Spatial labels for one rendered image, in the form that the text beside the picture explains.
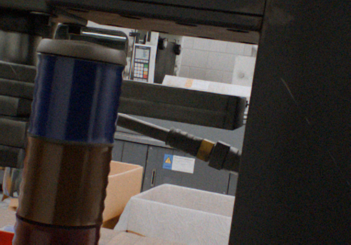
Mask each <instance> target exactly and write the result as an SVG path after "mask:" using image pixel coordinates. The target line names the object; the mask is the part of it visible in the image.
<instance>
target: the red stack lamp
mask: <svg viewBox="0 0 351 245"><path fill-rule="evenodd" d="M15 216H16V222H15V225H14V236H13V238H12V245H99V240H100V237H101V228H102V225H103V222H101V223H99V224H95V225H87V226H67V225H55V224H49V223H42V222H40V223H39V222H36V221H32V220H29V219H26V218H23V217H21V216H20V215H18V214H17V213H16V214H15Z"/></svg>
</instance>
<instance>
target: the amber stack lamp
mask: <svg viewBox="0 0 351 245"><path fill-rule="evenodd" d="M113 148H114V144H94V143H82V142H76V141H67V140H60V139H53V138H48V137H44V136H39V135H35V134H32V133H28V134H27V143H26V146H25V152H26V154H25V157H24V159H23V161H24V168H23V170H22V172H21V173H22V181H21V184H20V191H21V192H20V193H19V196H18V207H17V209H16V213H17V214H18V215H20V216H21V217H23V218H26V219H29V220H32V221H36V222H39V223H40V222H42V223H49V224H55V225H67V226H87V225H95V224H99V223H101V222H103V221H104V216H103V212H104V210H105V200H106V197H107V186H108V184H109V174H110V171H111V167H110V163H111V160H112V149H113Z"/></svg>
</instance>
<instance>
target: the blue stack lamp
mask: <svg viewBox="0 0 351 245"><path fill-rule="evenodd" d="M37 55H38V63H37V65H36V77H35V79H34V83H35V87H34V90H33V92H32V96H33V101H32V103H31V114H30V116H29V123H30V125H29V127H28V130H27V131H28V132H29V133H32V134H35V135H39V136H44V137H48V138H53V139H60V140H67V141H76V142H82V143H94V144H112V143H114V142H115V138H114V135H115V133H116V130H117V129H116V122H117V119H118V109H119V107H120V96H121V94H122V88H121V85H122V83H123V80H124V79H123V73H124V70H125V67H120V66H114V65H107V64H100V63H96V62H89V61H84V60H78V59H71V58H63V57H59V56H51V55H42V54H37Z"/></svg>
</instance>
